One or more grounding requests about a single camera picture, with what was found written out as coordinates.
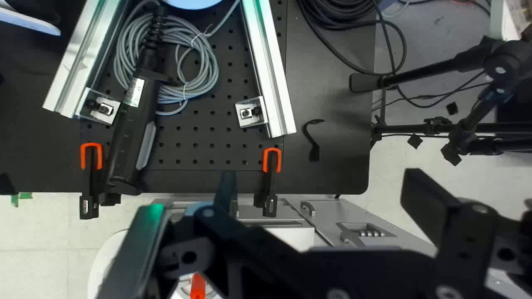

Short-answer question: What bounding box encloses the black perforated breadboard table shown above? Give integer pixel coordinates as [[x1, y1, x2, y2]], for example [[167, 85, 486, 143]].
[[0, 0, 373, 196]]

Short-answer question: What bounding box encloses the grey slotted metal plate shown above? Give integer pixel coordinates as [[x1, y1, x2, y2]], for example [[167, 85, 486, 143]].
[[276, 193, 438, 259]]

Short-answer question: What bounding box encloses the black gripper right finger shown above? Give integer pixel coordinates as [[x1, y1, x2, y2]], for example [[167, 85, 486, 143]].
[[401, 168, 532, 299]]

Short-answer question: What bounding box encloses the pale blue flat object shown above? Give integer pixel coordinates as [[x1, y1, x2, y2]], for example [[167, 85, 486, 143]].
[[0, 5, 64, 38]]

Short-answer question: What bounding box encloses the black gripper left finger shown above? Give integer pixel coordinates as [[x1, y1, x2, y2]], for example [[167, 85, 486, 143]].
[[99, 168, 301, 299]]

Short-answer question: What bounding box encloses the black coiled cable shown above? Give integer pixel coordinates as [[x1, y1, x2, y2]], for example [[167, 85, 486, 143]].
[[296, 0, 409, 77]]

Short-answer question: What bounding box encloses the small black hook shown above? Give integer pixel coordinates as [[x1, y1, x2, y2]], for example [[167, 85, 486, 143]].
[[301, 118, 328, 163]]

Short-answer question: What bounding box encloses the green tape piece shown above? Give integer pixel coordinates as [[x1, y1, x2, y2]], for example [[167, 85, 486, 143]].
[[9, 189, 34, 208]]

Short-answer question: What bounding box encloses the white toy kitchen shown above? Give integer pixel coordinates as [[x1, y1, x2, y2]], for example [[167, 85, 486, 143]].
[[89, 193, 439, 299]]

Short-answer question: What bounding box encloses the orange black bar clamp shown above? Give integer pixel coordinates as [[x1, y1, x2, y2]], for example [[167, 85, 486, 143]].
[[253, 146, 285, 219], [79, 141, 107, 221]]

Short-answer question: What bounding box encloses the black tripod stand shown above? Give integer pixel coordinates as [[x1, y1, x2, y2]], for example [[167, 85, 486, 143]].
[[348, 35, 532, 168]]

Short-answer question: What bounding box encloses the grey coiled cable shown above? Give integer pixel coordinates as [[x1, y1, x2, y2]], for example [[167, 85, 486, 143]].
[[114, 0, 243, 116]]

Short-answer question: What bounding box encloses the black handheld controller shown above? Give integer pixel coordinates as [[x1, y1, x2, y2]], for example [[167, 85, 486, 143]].
[[105, 5, 168, 196]]

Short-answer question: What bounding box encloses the orange toy bottle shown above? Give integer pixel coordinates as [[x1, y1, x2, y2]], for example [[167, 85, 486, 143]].
[[190, 273, 208, 299]]

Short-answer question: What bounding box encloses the silver corner bracket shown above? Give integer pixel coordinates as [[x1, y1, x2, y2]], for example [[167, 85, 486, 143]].
[[235, 96, 268, 128], [77, 88, 123, 125]]

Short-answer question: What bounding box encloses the aluminium profile rail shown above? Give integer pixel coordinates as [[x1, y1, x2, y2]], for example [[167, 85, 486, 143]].
[[240, 0, 298, 140], [42, 0, 132, 121]]

